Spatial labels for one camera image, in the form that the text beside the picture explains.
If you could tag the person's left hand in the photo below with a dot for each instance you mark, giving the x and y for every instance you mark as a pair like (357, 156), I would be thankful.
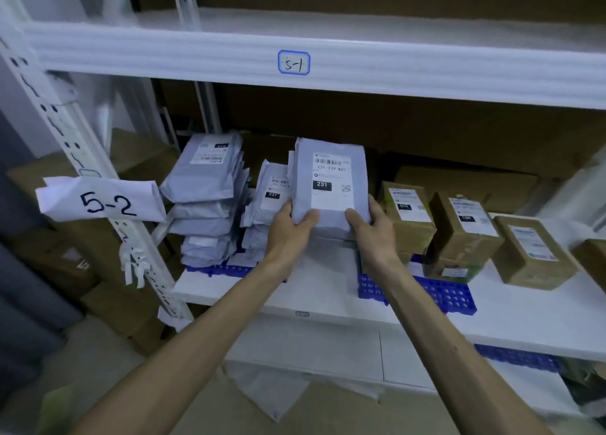
(284, 240)

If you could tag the person's left forearm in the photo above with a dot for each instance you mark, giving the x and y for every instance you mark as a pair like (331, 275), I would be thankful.
(189, 349)

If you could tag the person's right hand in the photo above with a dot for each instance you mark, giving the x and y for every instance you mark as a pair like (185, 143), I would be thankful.
(376, 248)

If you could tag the white paper strips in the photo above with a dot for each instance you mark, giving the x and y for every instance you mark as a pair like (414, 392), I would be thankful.
(135, 262)

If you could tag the white metal shelf rack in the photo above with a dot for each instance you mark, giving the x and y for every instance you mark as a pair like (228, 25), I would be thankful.
(378, 65)

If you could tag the grey mailer parcel white label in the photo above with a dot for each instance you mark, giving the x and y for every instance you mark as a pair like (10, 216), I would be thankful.
(331, 165)

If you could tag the flat brown cardboard parcel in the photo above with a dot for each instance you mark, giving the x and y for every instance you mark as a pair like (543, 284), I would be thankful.
(449, 273)

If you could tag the white handwritten paper sign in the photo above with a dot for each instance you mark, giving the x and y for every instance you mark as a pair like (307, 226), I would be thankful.
(102, 200)

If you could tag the small brown cardboard parcel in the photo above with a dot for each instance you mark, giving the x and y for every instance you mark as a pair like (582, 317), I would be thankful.
(530, 259)
(461, 240)
(594, 262)
(409, 226)

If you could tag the blue plastic grid mat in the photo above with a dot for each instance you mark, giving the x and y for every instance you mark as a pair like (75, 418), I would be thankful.
(445, 295)
(222, 270)
(518, 356)

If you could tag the person's left thumb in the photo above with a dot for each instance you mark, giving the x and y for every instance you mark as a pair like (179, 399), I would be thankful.
(307, 219)

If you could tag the large brown cardboard carton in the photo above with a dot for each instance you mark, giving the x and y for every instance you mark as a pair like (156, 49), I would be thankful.
(137, 158)

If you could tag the low pile of grey mailers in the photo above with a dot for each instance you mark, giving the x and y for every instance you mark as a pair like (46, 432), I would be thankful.
(270, 198)

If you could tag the person's right thumb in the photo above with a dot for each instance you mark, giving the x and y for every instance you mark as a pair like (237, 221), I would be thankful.
(358, 220)

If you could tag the grey plastic bag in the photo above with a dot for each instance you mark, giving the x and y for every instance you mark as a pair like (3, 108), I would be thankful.
(265, 389)

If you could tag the tall stack of grey mailers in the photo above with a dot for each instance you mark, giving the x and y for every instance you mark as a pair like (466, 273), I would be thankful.
(203, 179)

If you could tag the blue-bordered white sticker label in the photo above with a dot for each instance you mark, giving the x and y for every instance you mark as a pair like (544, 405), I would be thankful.
(294, 62)

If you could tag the person's right forearm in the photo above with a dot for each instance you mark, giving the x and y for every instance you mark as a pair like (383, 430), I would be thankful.
(449, 354)

